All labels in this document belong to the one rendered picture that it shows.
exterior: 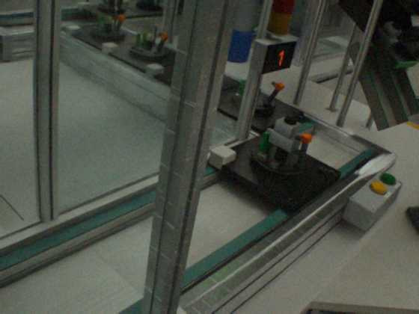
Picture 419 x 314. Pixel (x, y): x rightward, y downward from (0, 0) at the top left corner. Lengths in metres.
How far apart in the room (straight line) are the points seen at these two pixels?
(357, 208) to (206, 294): 0.48
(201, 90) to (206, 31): 0.05
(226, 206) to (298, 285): 0.23
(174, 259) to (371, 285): 0.64
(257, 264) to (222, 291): 0.10
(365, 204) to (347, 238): 0.10
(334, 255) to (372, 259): 0.10
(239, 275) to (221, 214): 0.23
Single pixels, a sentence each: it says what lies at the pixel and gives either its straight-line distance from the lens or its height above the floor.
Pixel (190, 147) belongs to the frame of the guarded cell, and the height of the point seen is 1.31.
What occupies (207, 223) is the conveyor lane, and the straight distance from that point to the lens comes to 0.94.
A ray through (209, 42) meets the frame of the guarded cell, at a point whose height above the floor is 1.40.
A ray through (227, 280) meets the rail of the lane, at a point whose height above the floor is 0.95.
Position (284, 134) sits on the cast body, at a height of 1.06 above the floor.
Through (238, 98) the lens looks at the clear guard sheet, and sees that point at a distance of 1.10.
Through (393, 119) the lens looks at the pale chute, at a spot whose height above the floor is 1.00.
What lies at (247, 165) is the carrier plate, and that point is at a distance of 1.06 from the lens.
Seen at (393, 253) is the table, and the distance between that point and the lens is 1.15.
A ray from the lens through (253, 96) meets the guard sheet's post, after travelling 1.13.
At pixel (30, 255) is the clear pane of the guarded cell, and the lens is 0.34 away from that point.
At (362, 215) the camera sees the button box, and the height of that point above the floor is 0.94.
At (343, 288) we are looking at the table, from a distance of 0.99.
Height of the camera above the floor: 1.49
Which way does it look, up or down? 29 degrees down
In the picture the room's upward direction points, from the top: 12 degrees clockwise
